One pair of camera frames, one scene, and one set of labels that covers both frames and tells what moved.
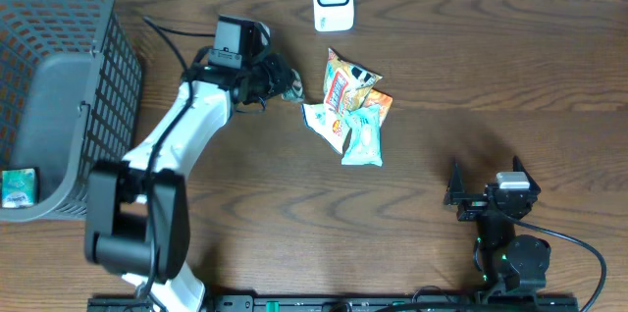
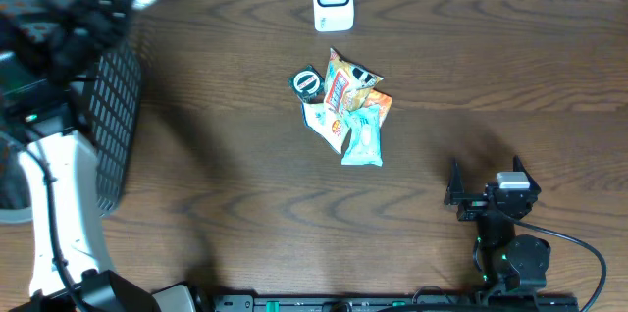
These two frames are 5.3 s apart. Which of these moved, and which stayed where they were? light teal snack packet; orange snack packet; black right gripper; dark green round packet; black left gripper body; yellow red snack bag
Moved: dark green round packet; black left gripper body
Stayed: orange snack packet; light teal snack packet; yellow red snack bag; black right gripper
